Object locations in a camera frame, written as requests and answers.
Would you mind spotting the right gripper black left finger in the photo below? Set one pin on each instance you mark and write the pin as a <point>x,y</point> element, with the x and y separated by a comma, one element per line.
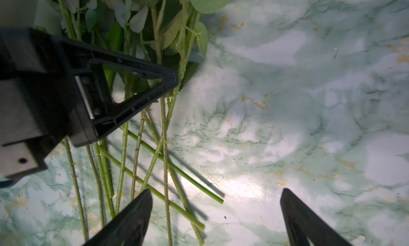
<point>129,227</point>

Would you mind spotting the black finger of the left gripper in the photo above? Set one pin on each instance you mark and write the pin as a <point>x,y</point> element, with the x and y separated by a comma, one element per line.
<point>102,89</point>

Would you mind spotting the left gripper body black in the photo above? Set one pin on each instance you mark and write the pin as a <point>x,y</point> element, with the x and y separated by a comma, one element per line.
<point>38,100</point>

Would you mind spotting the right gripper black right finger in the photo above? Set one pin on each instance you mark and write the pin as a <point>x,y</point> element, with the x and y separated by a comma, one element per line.
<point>304,226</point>

